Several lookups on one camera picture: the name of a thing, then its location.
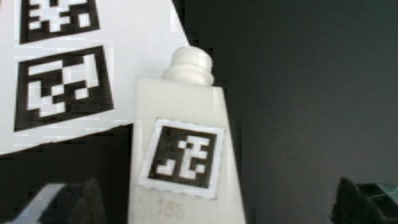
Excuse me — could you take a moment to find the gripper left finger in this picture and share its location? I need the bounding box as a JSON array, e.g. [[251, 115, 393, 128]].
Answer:
[[15, 178, 109, 224]]

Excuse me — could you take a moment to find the white marker sheet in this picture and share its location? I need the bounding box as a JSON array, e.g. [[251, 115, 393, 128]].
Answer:
[[0, 0, 187, 155]]

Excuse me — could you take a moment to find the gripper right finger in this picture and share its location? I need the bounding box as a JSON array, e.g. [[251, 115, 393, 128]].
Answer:
[[331, 178, 398, 224]]

